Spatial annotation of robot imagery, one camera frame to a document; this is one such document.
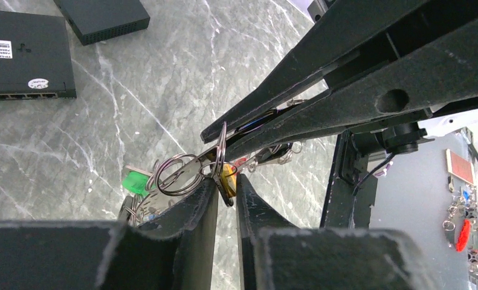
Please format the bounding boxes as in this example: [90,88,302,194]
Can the yellow key tag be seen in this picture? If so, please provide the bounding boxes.
[221,163,237,198]

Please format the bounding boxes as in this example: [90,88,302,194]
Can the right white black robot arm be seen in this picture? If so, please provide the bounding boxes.
[201,1,478,227]

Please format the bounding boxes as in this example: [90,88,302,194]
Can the plain black box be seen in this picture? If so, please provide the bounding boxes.
[54,0,150,46]

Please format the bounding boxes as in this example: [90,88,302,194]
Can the black box with white label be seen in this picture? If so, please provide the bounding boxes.
[0,11,77,101]

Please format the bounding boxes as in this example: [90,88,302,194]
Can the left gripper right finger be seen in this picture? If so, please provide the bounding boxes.
[236,174,439,289]

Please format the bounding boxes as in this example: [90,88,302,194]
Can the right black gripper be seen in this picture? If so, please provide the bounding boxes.
[201,1,478,228]

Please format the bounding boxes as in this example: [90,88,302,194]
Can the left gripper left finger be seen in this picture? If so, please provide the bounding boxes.
[0,179,218,289]

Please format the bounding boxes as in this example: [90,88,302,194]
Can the green key tag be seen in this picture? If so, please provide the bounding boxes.
[121,171,149,198]

